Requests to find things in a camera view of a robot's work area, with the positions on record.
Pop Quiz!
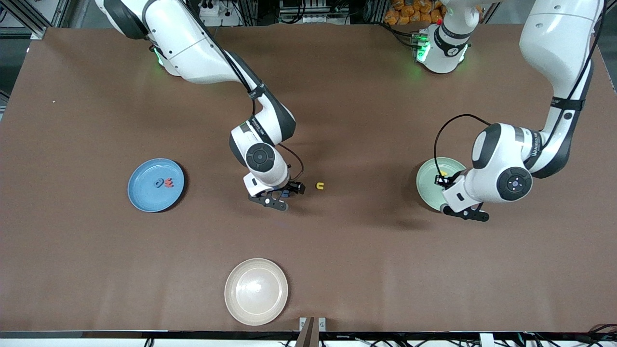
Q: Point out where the green plate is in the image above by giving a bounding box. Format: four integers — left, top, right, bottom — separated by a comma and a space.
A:
416, 157, 468, 212

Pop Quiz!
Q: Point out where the brown table mat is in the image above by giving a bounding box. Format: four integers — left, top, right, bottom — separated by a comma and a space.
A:
0, 22, 617, 333

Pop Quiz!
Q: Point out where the beige plate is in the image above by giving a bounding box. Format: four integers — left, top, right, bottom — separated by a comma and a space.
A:
224, 258, 289, 326

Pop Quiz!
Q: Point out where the blue plate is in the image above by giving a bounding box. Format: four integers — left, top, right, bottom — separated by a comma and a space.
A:
127, 158, 185, 213

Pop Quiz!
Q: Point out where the background electronics rack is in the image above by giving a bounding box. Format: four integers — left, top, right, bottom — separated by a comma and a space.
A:
279, 0, 355, 25

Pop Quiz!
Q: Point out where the orange snack bag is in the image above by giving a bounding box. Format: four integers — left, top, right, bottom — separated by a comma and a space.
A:
384, 0, 446, 26

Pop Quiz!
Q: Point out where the white power strip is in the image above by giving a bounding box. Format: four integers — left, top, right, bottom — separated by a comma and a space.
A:
198, 0, 227, 18

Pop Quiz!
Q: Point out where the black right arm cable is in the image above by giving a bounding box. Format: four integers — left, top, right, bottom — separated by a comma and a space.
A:
181, 0, 305, 185

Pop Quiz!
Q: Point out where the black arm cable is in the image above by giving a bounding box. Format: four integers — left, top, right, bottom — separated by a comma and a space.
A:
181, 0, 305, 185
434, 0, 607, 178

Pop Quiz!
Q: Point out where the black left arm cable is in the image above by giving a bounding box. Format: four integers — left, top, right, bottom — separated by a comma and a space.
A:
434, 0, 607, 178

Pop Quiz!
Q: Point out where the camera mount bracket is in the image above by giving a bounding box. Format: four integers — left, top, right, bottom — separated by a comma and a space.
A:
299, 317, 327, 347

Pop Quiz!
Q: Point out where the aluminium frame profile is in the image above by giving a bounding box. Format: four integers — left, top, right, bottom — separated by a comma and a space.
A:
0, 0, 73, 40

